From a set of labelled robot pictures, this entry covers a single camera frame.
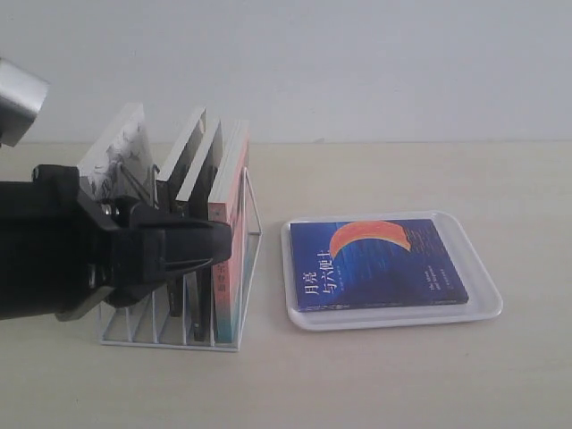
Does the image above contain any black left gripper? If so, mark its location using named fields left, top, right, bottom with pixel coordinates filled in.
left=1, top=164, right=233, bottom=321

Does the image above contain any pink teal book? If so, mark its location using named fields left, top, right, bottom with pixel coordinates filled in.
left=208, top=120, right=249, bottom=343

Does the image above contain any blue moon cover book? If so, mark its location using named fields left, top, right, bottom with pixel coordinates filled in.
left=290, top=219, right=469, bottom=312

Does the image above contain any black white-title book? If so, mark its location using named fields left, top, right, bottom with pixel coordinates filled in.
left=175, top=118, right=223, bottom=341

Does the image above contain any black brown spine book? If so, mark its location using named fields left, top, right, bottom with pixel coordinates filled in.
left=156, top=107, right=206, bottom=317

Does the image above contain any grey white cat book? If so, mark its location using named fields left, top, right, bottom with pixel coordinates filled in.
left=78, top=103, right=154, bottom=203

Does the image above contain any white plastic tray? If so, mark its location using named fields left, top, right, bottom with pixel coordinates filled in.
left=281, top=210, right=503, bottom=332

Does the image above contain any white wire book rack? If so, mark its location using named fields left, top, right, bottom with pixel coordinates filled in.
left=96, top=169, right=263, bottom=352

